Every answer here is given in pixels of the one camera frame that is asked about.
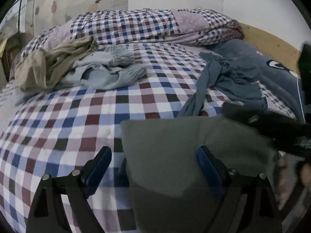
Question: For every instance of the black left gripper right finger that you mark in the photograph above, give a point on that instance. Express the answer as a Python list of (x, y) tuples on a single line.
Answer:
[(245, 203)]

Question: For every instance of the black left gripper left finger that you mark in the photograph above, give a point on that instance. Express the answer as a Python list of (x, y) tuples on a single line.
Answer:
[(47, 212)]

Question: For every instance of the olive green garment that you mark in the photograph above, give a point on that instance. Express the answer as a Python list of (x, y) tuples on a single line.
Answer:
[(169, 192)]

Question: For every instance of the person's hand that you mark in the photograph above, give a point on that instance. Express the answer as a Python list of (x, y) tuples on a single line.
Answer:
[(286, 183)]

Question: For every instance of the checkered bed sheet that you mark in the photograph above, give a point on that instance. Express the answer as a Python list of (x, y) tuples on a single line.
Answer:
[(57, 132)]

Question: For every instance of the dark teal garment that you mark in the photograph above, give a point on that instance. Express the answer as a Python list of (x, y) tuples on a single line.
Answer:
[(237, 81)]

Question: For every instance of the blue cartoon face pillow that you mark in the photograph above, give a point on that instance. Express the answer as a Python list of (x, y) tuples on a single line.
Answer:
[(281, 81)]

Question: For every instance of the khaki beige garment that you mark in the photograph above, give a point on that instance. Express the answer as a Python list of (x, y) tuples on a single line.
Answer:
[(43, 69)]

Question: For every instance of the wooden bed headboard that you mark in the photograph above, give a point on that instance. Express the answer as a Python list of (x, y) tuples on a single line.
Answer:
[(272, 46)]

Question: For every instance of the light grey blue garment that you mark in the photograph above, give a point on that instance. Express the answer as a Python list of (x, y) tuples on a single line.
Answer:
[(105, 69)]

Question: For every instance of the checkered rolled quilt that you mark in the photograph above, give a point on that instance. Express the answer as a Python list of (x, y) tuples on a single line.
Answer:
[(192, 27)]

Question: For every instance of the pineapple print curtain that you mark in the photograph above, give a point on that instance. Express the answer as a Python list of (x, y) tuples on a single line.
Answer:
[(41, 15)]

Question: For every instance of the black metal rack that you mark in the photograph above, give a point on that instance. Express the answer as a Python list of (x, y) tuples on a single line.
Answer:
[(21, 16)]

